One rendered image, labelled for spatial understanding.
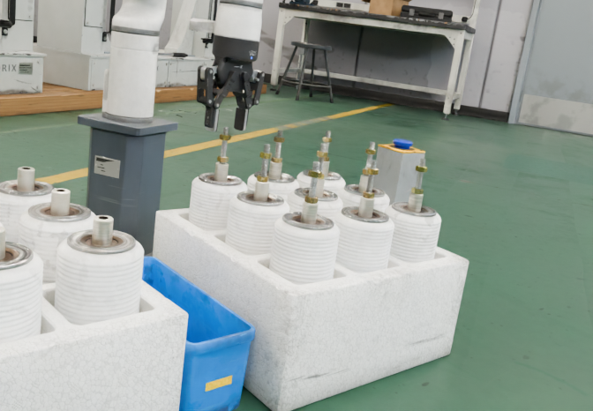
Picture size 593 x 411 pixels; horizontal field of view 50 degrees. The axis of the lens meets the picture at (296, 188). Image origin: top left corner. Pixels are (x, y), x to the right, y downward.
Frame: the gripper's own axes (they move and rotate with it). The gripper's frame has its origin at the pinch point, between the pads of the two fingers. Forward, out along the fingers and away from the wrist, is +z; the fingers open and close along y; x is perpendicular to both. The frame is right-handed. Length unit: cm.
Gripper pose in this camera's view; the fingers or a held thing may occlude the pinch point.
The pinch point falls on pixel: (226, 123)
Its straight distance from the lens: 108.8
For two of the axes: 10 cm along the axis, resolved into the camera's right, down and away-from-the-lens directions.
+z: -1.5, 9.6, 2.4
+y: 6.1, -1.0, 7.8
